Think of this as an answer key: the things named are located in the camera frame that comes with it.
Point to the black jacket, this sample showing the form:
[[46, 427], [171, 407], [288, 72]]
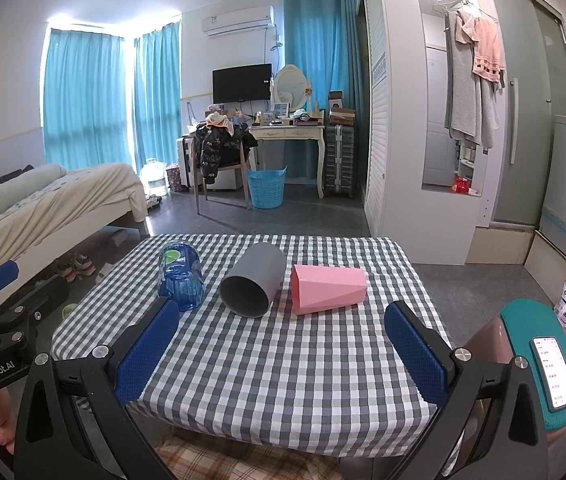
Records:
[[215, 150]]

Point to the cardboard boxes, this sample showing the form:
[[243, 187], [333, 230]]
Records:
[[343, 110]]

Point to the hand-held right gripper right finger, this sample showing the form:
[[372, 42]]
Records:
[[415, 355]]

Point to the white air conditioner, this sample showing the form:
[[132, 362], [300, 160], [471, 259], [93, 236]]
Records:
[[238, 20]]

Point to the pink towel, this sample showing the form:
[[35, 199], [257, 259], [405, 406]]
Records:
[[488, 55]]

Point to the smartphone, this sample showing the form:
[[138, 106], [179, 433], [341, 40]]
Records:
[[554, 372]]

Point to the grey checkered tablecloth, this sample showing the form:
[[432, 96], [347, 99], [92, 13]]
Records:
[[273, 365]]

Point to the pale green pillow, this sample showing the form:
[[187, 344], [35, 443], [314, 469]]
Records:
[[18, 185]]

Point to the dark cloth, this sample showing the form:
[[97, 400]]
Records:
[[10, 175]]

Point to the white wardrobe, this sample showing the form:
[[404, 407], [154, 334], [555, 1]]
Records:
[[393, 110]]

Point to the oval white mirror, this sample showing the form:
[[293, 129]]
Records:
[[291, 82]]

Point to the blue transparent cup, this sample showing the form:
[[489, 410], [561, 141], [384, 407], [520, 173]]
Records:
[[183, 285]]

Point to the clear water jug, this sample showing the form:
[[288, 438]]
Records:
[[154, 177]]

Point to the bed with beige cover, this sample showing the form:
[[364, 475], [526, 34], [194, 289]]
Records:
[[63, 200]]

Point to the pink faceted cup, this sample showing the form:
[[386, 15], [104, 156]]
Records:
[[328, 287]]

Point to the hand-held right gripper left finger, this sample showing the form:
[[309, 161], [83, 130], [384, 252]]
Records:
[[149, 350]]

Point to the white dressing table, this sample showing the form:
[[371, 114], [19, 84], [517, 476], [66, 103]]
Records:
[[288, 132]]

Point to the metal clothes hanger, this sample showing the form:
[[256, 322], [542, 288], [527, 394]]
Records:
[[455, 2]]

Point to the black television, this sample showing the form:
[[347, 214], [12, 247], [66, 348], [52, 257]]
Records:
[[241, 82]]

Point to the grey cup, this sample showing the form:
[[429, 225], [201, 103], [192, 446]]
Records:
[[258, 272]]

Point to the orange and white cloth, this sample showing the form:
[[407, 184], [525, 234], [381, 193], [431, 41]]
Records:
[[219, 121]]

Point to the frosted glass door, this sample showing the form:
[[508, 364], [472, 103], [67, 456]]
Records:
[[543, 125]]

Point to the blue curtain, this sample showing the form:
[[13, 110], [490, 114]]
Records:
[[85, 100], [158, 95], [323, 60]]

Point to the sneakers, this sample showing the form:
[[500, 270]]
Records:
[[75, 266]]

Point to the wooden chair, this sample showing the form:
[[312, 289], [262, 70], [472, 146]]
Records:
[[243, 170]]

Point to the grey towel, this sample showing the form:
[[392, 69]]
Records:
[[463, 95]]

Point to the blue laundry basket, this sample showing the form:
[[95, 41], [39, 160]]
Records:
[[265, 187]]

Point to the silver suitcase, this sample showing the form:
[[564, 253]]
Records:
[[339, 160]]

